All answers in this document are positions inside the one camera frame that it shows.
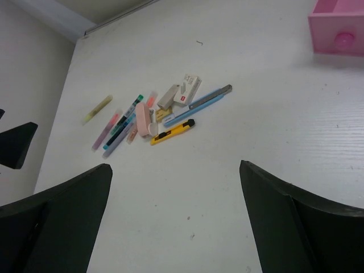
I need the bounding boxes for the pink drawer box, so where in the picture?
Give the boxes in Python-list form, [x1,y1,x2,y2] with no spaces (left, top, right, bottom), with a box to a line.
[308,0,363,56]

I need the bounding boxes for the beige eraser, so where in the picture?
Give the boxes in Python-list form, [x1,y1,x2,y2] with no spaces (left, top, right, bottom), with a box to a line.
[157,84,180,110]

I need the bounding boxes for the blue utility knife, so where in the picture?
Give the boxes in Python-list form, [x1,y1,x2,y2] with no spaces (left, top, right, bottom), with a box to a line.
[162,84,233,127]

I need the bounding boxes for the green cap gel pen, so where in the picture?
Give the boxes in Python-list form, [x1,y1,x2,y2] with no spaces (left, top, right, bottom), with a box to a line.
[103,94,143,150]

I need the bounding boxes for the yellow highlighter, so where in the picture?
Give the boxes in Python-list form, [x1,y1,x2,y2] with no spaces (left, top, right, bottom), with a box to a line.
[82,95,113,125]

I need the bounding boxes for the white staple box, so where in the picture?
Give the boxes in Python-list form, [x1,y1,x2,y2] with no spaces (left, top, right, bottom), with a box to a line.
[173,74,201,106]

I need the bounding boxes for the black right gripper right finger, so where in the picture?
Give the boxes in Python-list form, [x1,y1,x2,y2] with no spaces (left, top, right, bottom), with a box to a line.
[239,160,363,272]

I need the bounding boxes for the pink stapler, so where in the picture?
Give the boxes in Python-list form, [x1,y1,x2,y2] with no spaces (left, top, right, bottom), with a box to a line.
[135,102,158,138]

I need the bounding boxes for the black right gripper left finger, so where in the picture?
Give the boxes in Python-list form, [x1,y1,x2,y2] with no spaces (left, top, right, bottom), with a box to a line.
[1,164,113,272]

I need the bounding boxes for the yellow utility knife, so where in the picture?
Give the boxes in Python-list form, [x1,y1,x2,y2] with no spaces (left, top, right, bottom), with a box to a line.
[150,119,195,146]

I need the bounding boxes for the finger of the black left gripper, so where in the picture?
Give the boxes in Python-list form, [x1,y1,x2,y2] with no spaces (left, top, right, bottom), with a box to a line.
[1,122,38,169]

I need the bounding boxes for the orange highlighter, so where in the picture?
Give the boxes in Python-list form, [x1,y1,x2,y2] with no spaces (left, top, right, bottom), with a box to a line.
[146,91,158,108]

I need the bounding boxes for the yellow eraser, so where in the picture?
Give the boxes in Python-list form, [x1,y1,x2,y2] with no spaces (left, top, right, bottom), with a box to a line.
[155,107,173,122]

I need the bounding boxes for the pink purple highlighter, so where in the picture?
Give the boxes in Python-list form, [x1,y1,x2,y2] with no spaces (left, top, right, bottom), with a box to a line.
[92,108,123,151]

